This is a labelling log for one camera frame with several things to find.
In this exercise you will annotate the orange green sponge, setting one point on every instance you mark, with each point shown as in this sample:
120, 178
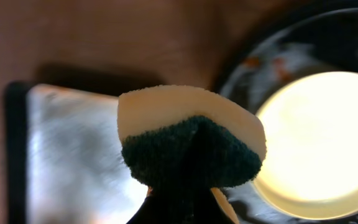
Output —
185, 139

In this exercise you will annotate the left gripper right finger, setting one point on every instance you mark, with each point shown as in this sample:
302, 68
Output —
201, 207

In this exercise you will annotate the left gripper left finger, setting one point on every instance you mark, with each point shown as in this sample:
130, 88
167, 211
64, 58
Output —
159, 207

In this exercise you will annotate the black round tray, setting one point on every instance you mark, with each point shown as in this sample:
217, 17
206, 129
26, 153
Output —
320, 37

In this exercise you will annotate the black rectangular soapy tray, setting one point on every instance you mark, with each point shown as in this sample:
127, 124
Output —
63, 157

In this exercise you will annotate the yellow plate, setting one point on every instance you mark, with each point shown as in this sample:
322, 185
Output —
311, 168

